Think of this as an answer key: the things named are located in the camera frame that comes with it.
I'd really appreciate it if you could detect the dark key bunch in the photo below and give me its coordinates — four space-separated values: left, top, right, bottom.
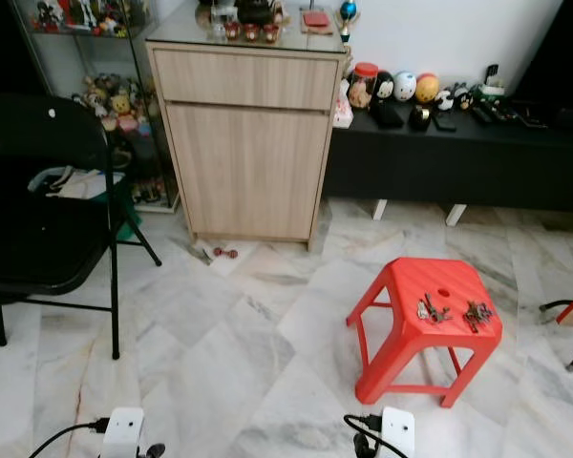
463 300 496 333

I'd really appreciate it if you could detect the black folding chair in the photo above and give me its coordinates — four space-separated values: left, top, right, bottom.
0 94 163 362

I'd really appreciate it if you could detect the light wood cabinet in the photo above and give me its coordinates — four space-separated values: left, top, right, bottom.
145 40 350 254

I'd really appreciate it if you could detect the silver key bunch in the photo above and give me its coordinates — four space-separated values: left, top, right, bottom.
416 294 453 323

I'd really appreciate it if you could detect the red plastic stool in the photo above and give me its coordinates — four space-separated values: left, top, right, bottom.
346 256 504 408

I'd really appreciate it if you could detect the glass display shelf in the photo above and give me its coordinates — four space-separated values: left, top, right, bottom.
10 0 180 213

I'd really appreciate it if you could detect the yellow plush bear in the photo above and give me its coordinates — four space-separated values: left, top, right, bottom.
110 93 140 131

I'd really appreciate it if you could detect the pink tissue pack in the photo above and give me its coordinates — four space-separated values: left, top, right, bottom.
332 100 354 129

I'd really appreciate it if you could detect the black low bench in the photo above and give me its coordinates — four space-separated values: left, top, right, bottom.
325 100 573 216

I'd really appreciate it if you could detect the black wallet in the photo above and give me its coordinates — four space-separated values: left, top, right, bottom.
369 98 406 130

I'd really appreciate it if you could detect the red-lid plastic jar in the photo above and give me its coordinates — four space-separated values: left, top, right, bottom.
348 62 379 109

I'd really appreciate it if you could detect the white round figure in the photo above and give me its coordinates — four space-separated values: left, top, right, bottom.
393 72 417 102

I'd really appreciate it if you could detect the dark teapot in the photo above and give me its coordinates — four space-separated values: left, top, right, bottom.
234 0 283 27

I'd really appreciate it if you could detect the orange round figure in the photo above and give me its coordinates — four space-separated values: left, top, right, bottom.
414 73 440 104

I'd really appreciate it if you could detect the red flat box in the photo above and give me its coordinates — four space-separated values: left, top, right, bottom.
302 10 333 30

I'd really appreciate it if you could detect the green white figure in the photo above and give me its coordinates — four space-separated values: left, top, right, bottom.
473 64 505 99

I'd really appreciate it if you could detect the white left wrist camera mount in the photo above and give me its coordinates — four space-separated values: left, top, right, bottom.
102 407 144 457

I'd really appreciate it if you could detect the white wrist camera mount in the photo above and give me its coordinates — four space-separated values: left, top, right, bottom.
380 407 415 458
102 407 144 457

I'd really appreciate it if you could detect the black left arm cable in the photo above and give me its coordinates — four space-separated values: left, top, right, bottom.
29 418 111 458

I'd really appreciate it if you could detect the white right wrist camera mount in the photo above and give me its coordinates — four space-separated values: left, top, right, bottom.
380 407 415 458

